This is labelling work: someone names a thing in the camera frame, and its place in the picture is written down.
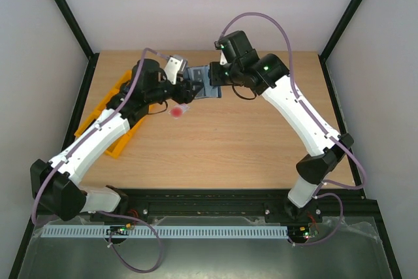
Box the white slotted cable duct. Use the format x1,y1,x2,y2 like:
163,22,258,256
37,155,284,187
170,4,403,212
40,225,288,239

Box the red dot card on table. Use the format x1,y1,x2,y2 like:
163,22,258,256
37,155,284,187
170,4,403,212
169,104,189,119

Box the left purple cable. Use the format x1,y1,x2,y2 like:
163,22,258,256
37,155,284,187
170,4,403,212
31,47,170,273

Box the black aluminium rail base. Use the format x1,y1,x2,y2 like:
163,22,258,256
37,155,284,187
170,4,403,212
34,189,379,226

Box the yellow three-compartment bin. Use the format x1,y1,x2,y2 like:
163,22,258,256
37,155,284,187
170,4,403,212
74,70,151,159

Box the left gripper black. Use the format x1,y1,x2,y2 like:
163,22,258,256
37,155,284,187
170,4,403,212
147,74,205,106

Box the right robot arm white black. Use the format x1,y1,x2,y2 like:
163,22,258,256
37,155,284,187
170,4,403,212
208,31,353,222

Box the black frame post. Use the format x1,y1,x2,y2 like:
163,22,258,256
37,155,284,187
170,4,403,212
319,0,385,61
34,0,99,61

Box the right black frame post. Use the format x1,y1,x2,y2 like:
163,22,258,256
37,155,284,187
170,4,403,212
319,0,385,61

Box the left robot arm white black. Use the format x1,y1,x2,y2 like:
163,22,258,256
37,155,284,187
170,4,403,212
30,56,204,221

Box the dark blue card holder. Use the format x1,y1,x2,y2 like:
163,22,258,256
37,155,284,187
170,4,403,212
184,65,222,99

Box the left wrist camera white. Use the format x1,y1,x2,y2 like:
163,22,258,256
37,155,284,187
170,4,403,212
164,55,187,85

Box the left black frame post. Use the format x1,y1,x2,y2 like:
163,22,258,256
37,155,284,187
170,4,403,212
34,0,99,61

